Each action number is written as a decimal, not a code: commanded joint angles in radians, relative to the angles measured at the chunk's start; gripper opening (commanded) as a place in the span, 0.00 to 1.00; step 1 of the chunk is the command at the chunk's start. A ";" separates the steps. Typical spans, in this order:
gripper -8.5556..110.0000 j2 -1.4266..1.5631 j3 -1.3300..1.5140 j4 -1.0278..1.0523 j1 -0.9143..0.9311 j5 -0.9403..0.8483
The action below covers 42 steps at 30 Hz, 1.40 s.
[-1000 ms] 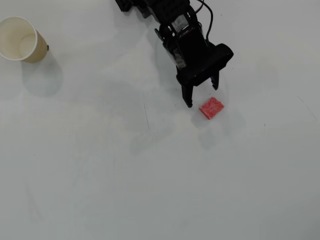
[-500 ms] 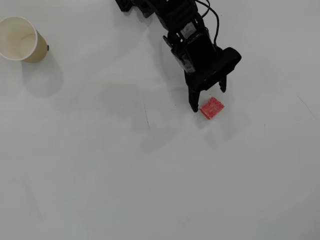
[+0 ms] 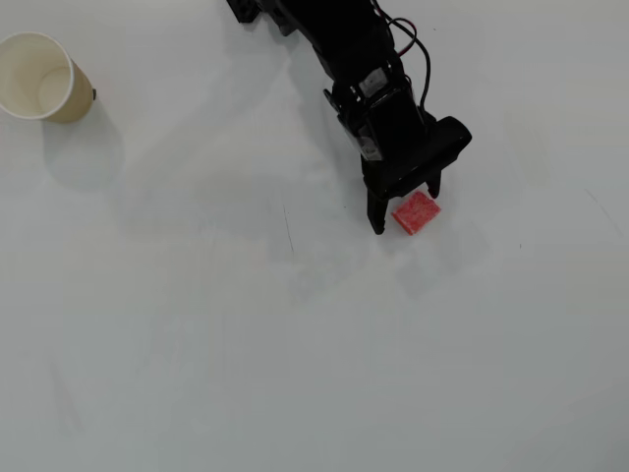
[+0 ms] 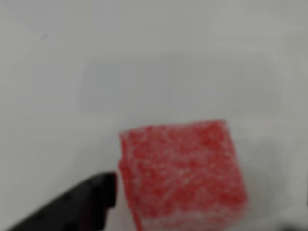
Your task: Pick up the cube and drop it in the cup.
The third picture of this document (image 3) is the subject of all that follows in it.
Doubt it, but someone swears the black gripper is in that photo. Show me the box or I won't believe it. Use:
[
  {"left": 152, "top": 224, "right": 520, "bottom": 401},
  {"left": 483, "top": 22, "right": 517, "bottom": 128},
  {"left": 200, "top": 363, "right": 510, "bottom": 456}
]
[{"left": 322, "top": 59, "right": 444, "bottom": 236}]

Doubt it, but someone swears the red foam cube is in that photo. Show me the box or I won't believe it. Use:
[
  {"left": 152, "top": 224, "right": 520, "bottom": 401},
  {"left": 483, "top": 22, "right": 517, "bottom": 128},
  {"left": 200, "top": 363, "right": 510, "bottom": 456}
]
[{"left": 390, "top": 191, "right": 442, "bottom": 237}]

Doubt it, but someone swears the beige paper cup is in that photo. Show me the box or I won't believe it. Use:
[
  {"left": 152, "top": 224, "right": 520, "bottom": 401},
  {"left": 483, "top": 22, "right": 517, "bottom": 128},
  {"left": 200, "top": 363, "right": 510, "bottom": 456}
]
[{"left": 0, "top": 31, "right": 97, "bottom": 124}]

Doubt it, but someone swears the black cable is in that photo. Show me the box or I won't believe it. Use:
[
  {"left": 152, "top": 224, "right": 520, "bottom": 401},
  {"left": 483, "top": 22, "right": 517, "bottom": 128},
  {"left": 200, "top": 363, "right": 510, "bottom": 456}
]
[{"left": 385, "top": 17, "right": 433, "bottom": 115}]

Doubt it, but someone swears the red wire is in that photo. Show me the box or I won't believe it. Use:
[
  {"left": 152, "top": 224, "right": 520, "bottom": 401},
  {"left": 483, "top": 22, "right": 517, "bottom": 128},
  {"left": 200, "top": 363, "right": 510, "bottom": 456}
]
[{"left": 371, "top": 0, "right": 419, "bottom": 58}]

